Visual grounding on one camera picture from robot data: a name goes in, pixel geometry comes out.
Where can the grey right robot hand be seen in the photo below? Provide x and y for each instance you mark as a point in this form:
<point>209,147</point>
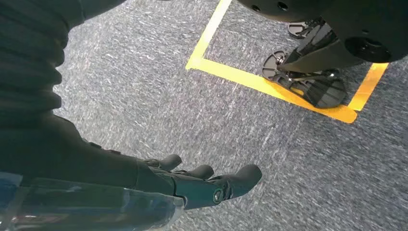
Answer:
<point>79,159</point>

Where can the clear plastic film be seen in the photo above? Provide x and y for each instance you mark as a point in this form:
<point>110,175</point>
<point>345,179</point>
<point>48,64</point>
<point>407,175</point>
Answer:
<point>95,210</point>

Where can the black robot right foot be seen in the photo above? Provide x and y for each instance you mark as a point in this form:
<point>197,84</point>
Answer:
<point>322,92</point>

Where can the black robot foot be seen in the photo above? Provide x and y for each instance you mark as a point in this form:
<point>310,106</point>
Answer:
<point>298,29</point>
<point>322,92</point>

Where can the black robot left foot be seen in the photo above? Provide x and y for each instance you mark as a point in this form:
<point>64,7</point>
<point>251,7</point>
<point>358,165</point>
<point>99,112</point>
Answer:
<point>298,29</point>

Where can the black robot shin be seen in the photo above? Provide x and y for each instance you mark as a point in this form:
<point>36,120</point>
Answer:
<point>318,54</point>

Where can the black robot thigh housing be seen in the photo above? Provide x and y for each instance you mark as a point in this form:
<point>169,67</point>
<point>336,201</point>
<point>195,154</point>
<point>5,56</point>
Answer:
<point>350,16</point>

